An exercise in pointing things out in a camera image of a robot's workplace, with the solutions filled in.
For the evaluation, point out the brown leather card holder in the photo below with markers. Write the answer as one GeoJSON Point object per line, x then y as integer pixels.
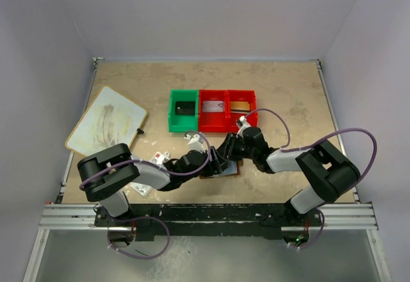
{"type": "Point", "coordinates": [232, 170]}

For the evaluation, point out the grey chip card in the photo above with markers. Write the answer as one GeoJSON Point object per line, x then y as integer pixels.
{"type": "Point", "coordinates": [185, 108]}

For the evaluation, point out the red middle plastic bin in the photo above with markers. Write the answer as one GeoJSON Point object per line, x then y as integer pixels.
{"type": "Point", "coordinates": [212, 122]}

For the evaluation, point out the aluminium frame rail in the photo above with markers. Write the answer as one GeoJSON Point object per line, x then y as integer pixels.
{"type": "Point", "coordinates": [337, 217]}

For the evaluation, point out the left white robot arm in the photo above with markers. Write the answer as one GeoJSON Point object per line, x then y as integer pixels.
{"type": "Point", "coordinates": [104, 174]}

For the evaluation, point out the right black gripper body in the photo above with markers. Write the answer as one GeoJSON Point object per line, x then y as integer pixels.
{"type": "Point", "coordinates": [228, 146]}

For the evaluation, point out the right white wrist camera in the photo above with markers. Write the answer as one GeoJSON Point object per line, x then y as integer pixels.
{"type": "Point", "coordinates": [242, 124]}

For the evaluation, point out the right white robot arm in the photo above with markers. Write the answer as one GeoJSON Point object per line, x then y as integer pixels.
{"type": "Point", "coordinates": [328, 171]}

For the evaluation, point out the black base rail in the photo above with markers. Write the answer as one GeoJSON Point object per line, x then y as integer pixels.
{"type": "Point", "coordinates": [144, 222]}

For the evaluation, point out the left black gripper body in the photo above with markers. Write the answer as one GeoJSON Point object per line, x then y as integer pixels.
{"type": "Point", "coordinates": [213, 161]}

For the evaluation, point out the white board yellow rim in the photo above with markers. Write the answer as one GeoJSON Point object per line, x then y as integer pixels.
{"type": "Point", "coordinates": [110, 119]}

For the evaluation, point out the red plastic bin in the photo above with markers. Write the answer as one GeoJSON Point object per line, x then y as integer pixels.
{"type": "Point", "coordinates": [239, 95]}
{"type": "Point", "coordinates": [212, 122]}

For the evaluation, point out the gold card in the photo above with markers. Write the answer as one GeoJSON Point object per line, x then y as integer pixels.
{"type": "Point", "coordinates": [239, 107]}

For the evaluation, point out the silver card in bin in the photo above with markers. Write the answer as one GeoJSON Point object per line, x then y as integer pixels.
{"type": "Point", "coordinates": [213, 106]}

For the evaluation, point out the clear plastic packet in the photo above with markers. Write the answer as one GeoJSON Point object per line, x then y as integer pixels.
{"type": "Point", "coordinates": [150, 177]}

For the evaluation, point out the red right plastic bin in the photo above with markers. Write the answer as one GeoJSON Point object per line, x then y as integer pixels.
{"type": "Point", "coordinates": [239, 95]}

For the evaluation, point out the green plastic bin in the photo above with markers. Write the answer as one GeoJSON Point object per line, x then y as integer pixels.
{"type": "Point", "coordinates": [182, 123]}

